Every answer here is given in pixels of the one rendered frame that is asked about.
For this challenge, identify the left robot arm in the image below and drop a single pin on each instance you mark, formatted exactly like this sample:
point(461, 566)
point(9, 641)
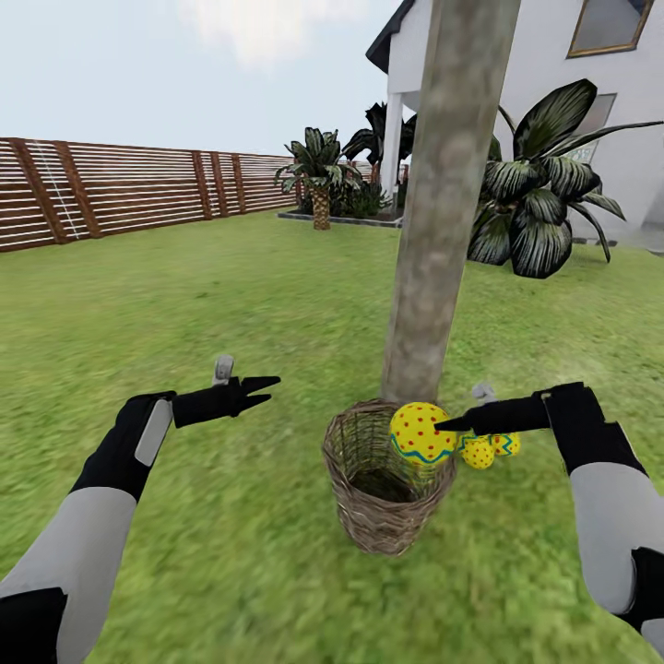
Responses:
point(55, 602)

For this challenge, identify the easter egg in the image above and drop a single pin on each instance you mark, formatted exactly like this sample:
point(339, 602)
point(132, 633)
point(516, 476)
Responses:
point(410, 433)
point(506, 445)
point(475, 451)

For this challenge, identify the wicker basket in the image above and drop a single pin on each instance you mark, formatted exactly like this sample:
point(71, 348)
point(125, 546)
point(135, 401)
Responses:
point(376, 524)

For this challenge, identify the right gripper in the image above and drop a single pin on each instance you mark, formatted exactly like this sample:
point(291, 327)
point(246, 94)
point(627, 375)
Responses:
point(497, 417)

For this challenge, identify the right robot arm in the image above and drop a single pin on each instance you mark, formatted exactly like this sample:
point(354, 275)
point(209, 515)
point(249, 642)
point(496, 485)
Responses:
point(618, 511)

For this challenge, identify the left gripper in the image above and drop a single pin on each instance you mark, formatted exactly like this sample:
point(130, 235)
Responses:
point(233, 398)

